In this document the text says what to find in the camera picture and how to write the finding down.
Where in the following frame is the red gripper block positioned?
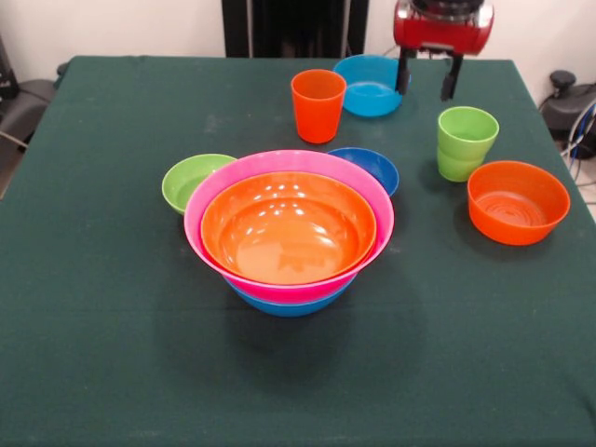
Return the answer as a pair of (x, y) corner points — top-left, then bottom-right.
(393, 2), (495, 102)

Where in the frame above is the small orange bowl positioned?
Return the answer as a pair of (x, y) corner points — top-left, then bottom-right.
(467, 160), (572, 247)

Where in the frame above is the orange cup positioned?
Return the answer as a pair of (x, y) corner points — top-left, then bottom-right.
(291, 69), (347, 144)

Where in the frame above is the dark green table cloth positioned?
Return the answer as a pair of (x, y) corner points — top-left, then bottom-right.
(0, 55), (596, 447)

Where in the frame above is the green cup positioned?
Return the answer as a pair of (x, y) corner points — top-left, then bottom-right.
(436, 106), (500, 183)

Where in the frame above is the large light blue bowl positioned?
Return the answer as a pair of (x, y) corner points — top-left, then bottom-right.
(227, 278), (353, 318)

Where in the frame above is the grey pedestal foot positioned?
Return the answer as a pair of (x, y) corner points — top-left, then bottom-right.
(0, 78), (52, 136)
(539, 69), (596, 125)

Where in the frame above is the green bowl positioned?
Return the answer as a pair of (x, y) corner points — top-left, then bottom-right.
(161, 154), (238, 216)

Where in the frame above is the small light blue bowl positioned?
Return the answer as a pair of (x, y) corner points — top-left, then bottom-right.
(332, 54), (413, 118)

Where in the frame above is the dark blue bowl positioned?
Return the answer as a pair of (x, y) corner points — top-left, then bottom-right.
(325, 147), (400, 197)

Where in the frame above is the large orange bowl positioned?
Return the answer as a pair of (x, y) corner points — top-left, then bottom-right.
(199, 170), (377, 285)
(199, 218), (377, 286)

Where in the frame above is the large pink bowl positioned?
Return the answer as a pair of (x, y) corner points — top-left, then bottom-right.
(183, 149), (396, 305)

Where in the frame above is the cable tangle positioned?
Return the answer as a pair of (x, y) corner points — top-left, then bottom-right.
(558, 104), (596, 187)

